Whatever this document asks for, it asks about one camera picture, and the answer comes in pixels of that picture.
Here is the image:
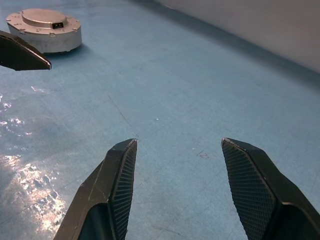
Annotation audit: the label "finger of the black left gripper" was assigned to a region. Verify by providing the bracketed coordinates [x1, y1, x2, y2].
[0, 30, 53, 72]

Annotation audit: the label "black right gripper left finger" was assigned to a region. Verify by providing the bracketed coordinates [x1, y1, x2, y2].
[53, 138, 139, 240]

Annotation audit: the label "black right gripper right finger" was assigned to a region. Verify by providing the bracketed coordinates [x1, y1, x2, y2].
[220, 137, 320, 240]

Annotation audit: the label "silver motor housing copper windings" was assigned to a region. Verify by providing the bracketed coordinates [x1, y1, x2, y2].
[8, 24, 83, 55]

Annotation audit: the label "silver round motor cover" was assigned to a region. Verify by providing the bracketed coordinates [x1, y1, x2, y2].
[5, 8, 82, 36]

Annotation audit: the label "blue table cover sheet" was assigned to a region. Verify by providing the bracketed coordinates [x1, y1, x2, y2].
[0, 0, 320, 240]

